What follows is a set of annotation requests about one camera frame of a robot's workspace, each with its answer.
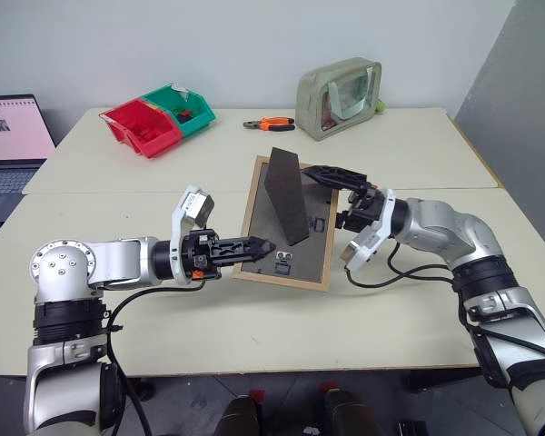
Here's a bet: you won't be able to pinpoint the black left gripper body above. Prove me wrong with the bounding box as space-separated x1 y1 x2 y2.
181 228 224 281

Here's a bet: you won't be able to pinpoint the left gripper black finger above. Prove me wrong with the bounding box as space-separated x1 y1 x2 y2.
213 235 277 255
214 252 273 268

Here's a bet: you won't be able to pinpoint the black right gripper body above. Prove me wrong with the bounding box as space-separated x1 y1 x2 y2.
343 180 387 233

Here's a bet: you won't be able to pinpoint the wooden picture frame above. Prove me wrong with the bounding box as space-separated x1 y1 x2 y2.
231 145 342 293

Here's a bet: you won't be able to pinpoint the beige zip pouch clear window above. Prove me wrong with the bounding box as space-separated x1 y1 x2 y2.
295 55 384 144

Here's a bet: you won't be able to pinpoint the green plastic storage bin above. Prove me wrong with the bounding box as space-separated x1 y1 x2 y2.
142 83 218 143

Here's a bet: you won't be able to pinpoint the small mixed plastic parts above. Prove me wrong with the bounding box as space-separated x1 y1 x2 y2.
171 104 197 124

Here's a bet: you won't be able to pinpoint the dark rounded shape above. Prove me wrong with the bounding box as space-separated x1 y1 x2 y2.
319 381 383 436
219 389 267 436

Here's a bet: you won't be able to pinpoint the red plastic storage bin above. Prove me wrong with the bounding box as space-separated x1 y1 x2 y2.
98 99 185 162

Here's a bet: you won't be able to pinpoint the open grey laptop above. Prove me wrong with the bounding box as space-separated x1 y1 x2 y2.
0 94 58 223

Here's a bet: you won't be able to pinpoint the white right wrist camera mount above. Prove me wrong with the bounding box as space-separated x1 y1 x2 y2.
342 187 397 274

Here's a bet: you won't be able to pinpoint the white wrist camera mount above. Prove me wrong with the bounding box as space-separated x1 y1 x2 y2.
342 187 397 274
168 183 217 288

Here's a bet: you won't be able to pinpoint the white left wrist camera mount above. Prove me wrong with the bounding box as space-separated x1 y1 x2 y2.
168 183 217 288

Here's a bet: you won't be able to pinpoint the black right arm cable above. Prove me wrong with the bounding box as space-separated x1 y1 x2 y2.
344 241 464 290

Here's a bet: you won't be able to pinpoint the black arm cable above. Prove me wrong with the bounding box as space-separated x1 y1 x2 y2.
103 278 208 436
344 241 464 290

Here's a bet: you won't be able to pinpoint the orange handled pliers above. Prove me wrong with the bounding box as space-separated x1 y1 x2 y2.
242 115 297 134

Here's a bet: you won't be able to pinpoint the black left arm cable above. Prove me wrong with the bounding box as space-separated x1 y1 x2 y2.
103 278 208 436

